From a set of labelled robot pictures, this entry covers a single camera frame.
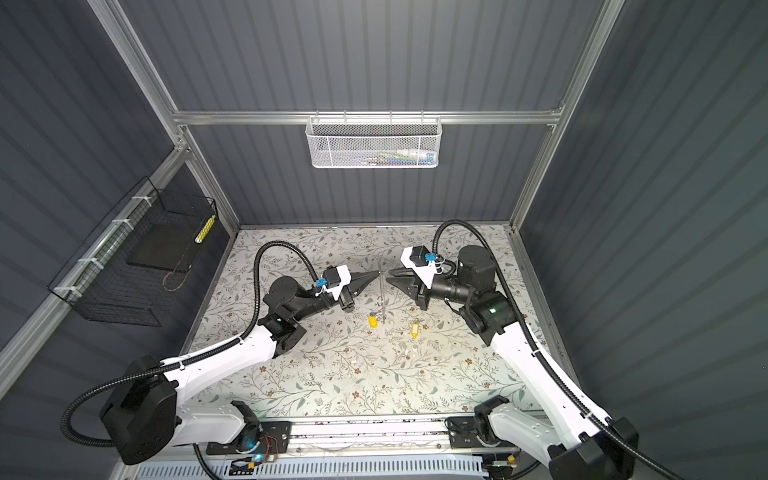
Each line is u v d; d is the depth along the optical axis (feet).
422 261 1.75
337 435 2.47
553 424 1.27
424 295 1.89
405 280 2.01
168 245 2.41
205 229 2.69
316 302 2.00
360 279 2.02
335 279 1.80
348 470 2.52
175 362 1.48
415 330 3.02
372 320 3.09
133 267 2.40
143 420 1.35
